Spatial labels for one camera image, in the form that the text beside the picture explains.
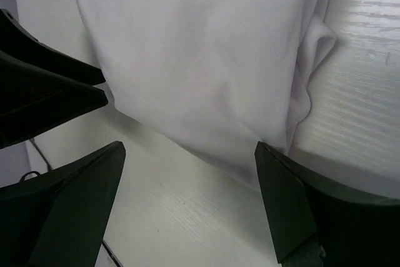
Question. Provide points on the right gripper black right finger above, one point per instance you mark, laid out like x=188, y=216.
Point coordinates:
x=316, y=221

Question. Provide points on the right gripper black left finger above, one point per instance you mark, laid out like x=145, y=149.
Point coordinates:
x=59, y=218

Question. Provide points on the white t shirt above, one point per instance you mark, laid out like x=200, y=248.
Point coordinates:
x=214, y=76

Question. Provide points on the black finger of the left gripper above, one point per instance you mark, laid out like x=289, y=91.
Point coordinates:
x=20, y=44
x=34, y=100

